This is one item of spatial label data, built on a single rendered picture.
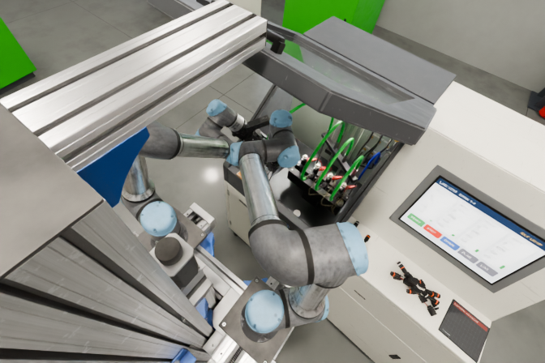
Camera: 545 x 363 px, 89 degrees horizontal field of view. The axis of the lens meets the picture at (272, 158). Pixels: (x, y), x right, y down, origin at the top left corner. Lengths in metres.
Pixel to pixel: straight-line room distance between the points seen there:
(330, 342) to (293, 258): 1.75
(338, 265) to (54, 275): 0.48
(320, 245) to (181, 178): 2.20
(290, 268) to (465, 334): 1.06
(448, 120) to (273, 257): 0.87
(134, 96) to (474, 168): 1.08
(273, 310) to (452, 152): 0.81
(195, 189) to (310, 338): 1.47
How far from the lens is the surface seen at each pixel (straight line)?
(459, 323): 1.54
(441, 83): 1.50
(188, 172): 2.72
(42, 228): 0.27
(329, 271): 0.62
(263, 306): 0.98
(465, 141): 1.18
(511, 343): 2.95
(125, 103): 0.32
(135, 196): 1.14
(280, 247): 0.60
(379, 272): 1.42
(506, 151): 1.26
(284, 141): 0.89
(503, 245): 1.35
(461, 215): 1.29
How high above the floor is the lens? 2.23
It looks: 53 degrees down
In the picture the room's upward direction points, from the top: 9 degrees clockwise
